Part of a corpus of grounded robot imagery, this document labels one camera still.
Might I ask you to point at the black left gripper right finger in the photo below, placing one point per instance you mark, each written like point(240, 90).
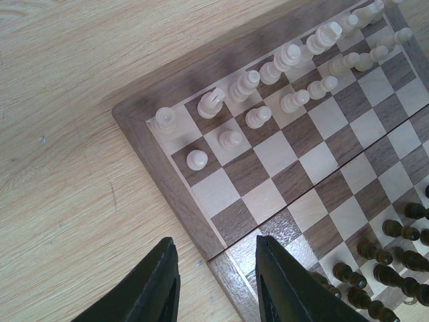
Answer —
point(287, 291)

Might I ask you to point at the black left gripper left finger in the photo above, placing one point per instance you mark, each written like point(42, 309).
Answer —
point(150, 292)

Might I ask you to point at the dark bishop piece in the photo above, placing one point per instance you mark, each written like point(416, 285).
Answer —
point(409, 286)
point(415, 262)

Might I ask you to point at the dark pawn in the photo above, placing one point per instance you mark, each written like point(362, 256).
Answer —
point(344, 273)
point(369, 251)
point(394, 228)
point(416, 211)

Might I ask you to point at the wooden chessboard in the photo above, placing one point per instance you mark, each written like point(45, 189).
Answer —
point(320, 180)

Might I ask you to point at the dark rook piece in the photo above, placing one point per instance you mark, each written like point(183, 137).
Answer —
point(325, 283)

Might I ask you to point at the white chess pawn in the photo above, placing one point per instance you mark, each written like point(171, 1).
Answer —
point(341, 65)
point(230, 139)
point(256, 118)
point(293, 101)
point(319, 88)
point(196, 160)

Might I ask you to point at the white rook piece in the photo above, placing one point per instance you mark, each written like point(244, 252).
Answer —
point(165, 120)

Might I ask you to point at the white knight piece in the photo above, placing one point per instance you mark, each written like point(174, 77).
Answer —
point(211, 103)

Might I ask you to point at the white bishop piece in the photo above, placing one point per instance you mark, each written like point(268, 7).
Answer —
point(244, 86)

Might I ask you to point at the white queen piece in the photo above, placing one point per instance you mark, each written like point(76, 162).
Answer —
point(288, 57)

